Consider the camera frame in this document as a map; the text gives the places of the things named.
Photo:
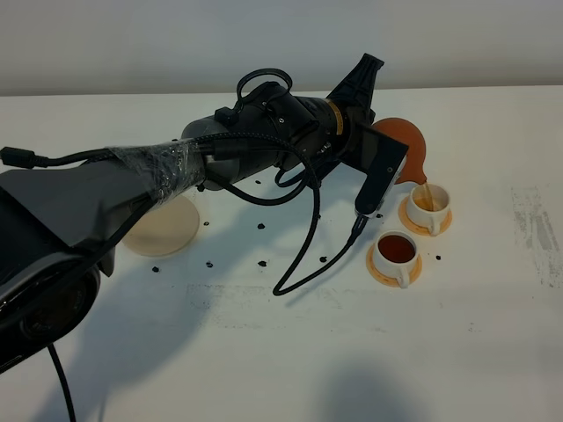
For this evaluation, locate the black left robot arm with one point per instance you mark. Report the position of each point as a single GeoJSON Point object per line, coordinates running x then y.
{"type": "Point", "coordinates": [61, 218]}

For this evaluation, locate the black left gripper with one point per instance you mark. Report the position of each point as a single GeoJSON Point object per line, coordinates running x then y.
{"type": "Point", "coordinates": [341, 117]}

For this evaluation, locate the beige round teapot coaster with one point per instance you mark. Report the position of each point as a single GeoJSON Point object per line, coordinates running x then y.
{"type": "Point", "coordinates": [165, 230]}

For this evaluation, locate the orange saucer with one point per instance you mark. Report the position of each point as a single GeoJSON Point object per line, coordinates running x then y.
{"type": "Point", "coordinates": [391, 274]}
{"type": "Point", "coordinates": [419, 230]}

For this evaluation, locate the white teacup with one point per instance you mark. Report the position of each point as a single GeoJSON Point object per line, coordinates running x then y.
{"type": "Point", "coordinates": [396, 246]}
{"type": "Point", "coordinates": [428, 208]}

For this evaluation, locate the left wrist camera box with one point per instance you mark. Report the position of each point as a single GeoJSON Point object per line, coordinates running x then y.
{"type": "Point", "coordinates": [388, 160]}

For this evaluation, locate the front orange saucer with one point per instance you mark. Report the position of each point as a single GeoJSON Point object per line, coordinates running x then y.
{"type": "Point", "coordinates": [391, 274]}

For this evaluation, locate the rear orange saucer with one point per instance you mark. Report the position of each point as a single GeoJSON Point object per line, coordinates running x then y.
{"type": "Point", "coordinates": [419, 230]}

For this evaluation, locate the front white teacup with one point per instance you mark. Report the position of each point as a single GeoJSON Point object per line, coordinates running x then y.
{"type": "Point", "coordinates": [396, 246]}

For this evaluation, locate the rear white teacup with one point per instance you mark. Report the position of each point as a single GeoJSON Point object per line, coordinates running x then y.
{"type": "Point", "coordinates": [428, 208]}

